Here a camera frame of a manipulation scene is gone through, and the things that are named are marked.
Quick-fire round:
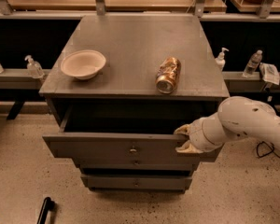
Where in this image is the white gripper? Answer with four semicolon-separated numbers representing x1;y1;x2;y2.
174;118;223;154

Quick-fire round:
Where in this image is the grey top drawer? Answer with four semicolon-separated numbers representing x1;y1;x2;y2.
43;108;219;162

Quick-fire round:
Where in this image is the grey drawer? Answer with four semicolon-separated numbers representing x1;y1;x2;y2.
73;157;200;171
43;108;219;162
81;175;192;191

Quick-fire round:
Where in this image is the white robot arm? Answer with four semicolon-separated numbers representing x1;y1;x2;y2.
175;96;280;153

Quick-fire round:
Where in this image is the grey drawer cabinet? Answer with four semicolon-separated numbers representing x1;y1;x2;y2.
38;13;231;194

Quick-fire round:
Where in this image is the grey bottom drawer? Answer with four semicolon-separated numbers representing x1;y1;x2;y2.
81;175;192;191

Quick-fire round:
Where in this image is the grey middle drawer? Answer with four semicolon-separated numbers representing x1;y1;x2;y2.
73;157;200;171

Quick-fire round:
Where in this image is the crushed orange soda can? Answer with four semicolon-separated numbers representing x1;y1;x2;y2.
155;57;181;94

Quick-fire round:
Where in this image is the right white sanitizer pump bottle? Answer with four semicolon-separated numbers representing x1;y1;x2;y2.
215;48;228;70

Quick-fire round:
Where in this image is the clear plastic water bottle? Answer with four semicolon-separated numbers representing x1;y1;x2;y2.
242;49;262;77

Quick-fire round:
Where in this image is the crumpled white packet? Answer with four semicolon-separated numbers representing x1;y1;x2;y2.
259;63;280;85

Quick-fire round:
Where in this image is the white paper bowl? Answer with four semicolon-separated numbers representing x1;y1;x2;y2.
61;49;106;80

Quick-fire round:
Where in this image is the left clear sanitizer pump bottle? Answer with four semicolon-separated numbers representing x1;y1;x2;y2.
24;55;45;79

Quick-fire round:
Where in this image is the black floor cable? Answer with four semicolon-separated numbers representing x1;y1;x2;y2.
255;140;280;162

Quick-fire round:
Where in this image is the black handle bottom left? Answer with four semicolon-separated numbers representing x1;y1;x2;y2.
36;197;55;224

